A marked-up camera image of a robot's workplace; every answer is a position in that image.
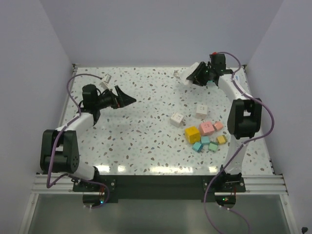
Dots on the pink cube plug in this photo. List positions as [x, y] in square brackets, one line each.
[206, 128]

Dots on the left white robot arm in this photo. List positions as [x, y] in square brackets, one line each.
[59, 149]

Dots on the white power strip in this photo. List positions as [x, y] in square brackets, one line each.
[238, 78]

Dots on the green plug adapter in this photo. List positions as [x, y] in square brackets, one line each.
[213, 146]

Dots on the teal plug adapter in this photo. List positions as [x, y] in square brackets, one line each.
[198, 147]
[205, 140]

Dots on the teal triangular socket block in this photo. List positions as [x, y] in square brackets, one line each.
[212, 80]

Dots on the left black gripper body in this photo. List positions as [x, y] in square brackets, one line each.
[107, 100]

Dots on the white cube with picture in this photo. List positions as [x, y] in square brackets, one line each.
[177, 119]

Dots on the yellow plug adapter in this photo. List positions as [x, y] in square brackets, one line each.
[221, 139]

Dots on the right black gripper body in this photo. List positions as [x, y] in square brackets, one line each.
[210, 70]

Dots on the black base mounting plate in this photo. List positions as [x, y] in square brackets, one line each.
[114, 188]

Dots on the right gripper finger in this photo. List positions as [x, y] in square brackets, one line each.
[202, 79]
[202, 68]

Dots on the yellow cube plug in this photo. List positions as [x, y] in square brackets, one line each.
[192, 135]

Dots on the salmon plug adapter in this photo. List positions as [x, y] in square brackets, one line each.
[218, 126]

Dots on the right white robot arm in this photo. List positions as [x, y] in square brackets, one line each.
[245, 113]

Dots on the white cube plug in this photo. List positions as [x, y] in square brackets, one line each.
[201, 111]

